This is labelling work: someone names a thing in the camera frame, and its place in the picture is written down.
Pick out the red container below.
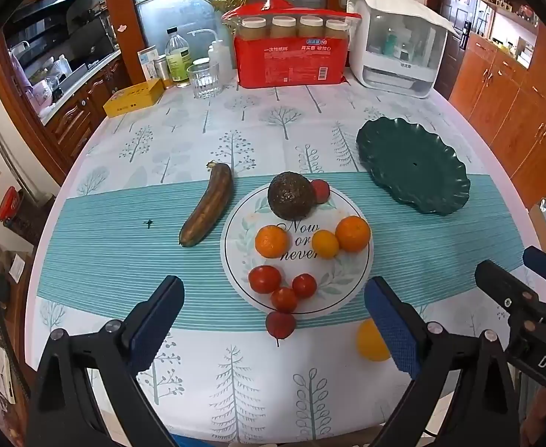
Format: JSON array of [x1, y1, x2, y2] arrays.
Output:
[[0, 186, 23, 222]]

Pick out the small white carton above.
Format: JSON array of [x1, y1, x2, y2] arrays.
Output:
[[137, 48, 160, 82]]

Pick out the brown overripe banana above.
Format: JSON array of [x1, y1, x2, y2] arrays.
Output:
[[179, 161, 235, 248]]

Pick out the clear bottle with yellow liquid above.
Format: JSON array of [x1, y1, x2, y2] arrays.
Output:
[[164, 27, 193, 89]]

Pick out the red paper cup package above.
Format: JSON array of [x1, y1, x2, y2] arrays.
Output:
[[221, 2, 362, 89]]

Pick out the large red tomato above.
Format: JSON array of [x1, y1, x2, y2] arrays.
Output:
[[248, 265, 283, 295]]

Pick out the red lychee with stem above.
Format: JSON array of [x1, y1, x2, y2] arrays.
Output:
[[266, 311, 296, 348]]

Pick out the wooden cabinet row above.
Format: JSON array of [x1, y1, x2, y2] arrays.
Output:
[[447, 28, 546, 210]]

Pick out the small red tomato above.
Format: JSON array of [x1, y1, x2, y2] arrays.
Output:
[[292, 273, 318, 299], [271, 287, 299, 313]]

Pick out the dark green leaf-shaped plate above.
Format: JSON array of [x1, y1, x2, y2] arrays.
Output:
[[356, 117, 472, 216]]

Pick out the dark brown avocado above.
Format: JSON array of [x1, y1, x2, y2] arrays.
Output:
[[267, 172, 318, 220]]

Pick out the white printed round plate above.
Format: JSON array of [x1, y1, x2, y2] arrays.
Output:
[[220, 183, 375, 321]]

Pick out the clear drinking glass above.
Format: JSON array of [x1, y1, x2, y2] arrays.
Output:
[[187, 62, 222, 99]]

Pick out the small red fruit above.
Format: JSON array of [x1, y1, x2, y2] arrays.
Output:
[[311, 179, 331, 205]]

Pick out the orange mandarin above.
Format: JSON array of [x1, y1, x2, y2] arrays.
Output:
[[335, 215, 372, 253], [255, 225, 291, 259]]

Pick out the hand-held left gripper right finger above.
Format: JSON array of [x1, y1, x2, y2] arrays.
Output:
[[364, 276, 520, 447]]

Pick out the large yellow citrus fruit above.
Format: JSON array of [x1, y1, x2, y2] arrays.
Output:
[[357, 319, 392, 363]]

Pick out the small metal tin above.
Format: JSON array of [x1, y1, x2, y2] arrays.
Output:
[[153, 54, 172, 89]]

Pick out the beige lidded jar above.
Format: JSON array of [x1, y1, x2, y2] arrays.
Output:
[[271, 15, 298, 40], [324, 19, 350, 42], [239, 16, 269, 41], [298, 15, 325, 40]]

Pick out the white countertop appliance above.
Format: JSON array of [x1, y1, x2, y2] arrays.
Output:
[[347, 0, 460, 99]]

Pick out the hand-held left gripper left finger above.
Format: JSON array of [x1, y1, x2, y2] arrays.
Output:
[[26, 276, 185, 447]]

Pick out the wooden kitchen counter cabinets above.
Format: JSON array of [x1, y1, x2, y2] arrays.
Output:
[[0, 32, 131, 182]]

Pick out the small yellow-orange mandarin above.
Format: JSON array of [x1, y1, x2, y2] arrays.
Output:
[[311, 229, 340, 260]]

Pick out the yellow cardboard box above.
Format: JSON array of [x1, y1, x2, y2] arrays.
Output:
[[103, 79, 165, 118]]

